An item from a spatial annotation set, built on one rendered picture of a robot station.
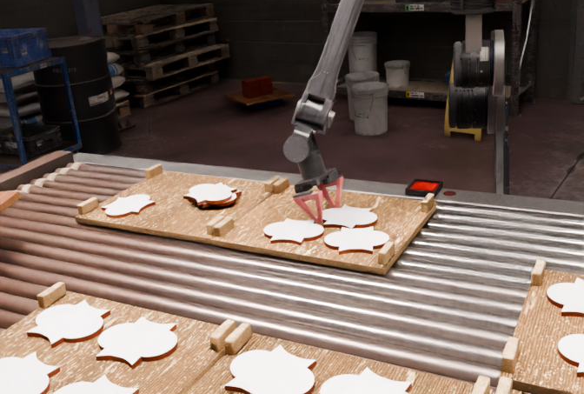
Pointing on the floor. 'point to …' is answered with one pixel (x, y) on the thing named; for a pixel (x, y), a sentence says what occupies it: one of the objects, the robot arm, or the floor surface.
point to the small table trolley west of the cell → (19, 117)
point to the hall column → (88, 6)
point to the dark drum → (94, 124)
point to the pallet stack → (163, 50)
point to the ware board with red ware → (259, 94)
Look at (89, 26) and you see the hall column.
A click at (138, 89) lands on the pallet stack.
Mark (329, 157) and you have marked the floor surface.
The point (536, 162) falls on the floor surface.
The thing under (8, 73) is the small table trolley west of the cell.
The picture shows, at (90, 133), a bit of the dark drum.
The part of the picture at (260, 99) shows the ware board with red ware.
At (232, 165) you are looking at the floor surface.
